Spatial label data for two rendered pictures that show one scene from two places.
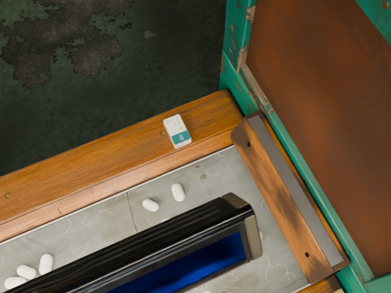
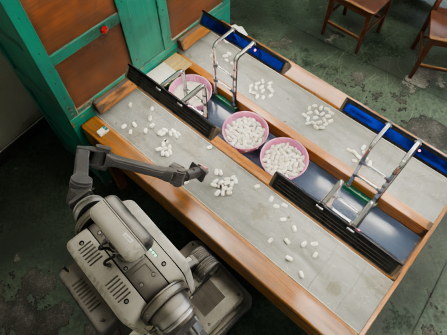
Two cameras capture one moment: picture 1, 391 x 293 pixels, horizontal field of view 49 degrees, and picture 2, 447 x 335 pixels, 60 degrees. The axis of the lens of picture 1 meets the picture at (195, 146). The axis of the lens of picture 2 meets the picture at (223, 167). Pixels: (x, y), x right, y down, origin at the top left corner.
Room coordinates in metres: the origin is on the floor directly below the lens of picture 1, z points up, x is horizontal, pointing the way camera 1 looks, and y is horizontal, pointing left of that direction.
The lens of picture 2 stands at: (0.25, 1.50, 2.59)
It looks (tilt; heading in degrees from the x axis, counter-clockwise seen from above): 60 degrees down; 247
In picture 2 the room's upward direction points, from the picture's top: 1 degrees counter-clockwise
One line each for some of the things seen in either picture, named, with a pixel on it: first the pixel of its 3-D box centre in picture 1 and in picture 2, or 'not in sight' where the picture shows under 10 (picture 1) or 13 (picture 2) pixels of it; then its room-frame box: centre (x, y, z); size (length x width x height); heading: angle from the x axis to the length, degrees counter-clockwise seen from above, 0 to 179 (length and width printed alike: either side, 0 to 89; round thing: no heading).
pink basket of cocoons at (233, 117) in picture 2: not in sight; (245, 134); (-0.37, 0.35, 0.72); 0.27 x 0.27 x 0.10
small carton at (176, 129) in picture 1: (177, 131); (102, 131); (0.38, 0.04, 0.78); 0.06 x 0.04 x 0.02; 25
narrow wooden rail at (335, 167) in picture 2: not in sight; (284, 133); (-0.59, 0.43, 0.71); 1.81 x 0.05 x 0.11; 115
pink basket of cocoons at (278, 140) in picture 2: not in sight; (283, 161); (-0.49, 0.61, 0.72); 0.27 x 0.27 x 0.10
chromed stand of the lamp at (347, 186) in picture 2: not in sight; (380, 166); (-0.85, 0.91, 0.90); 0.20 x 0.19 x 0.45; 115
